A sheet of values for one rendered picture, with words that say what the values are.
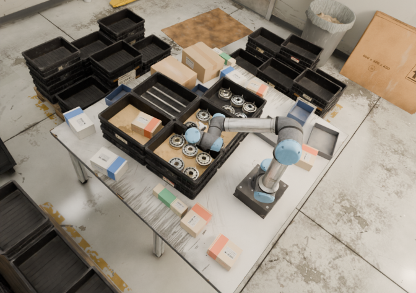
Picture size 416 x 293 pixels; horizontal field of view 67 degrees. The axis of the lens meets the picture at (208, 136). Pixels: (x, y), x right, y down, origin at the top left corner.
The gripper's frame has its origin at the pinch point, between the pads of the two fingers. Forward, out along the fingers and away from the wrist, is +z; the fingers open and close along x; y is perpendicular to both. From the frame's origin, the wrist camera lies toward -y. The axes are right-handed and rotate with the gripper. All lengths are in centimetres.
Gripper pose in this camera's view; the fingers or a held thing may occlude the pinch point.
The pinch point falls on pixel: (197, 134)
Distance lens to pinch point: 191.6
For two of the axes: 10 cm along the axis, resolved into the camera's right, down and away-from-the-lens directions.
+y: -6.6, -7.5, -0.5
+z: 0.0, -0.7, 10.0
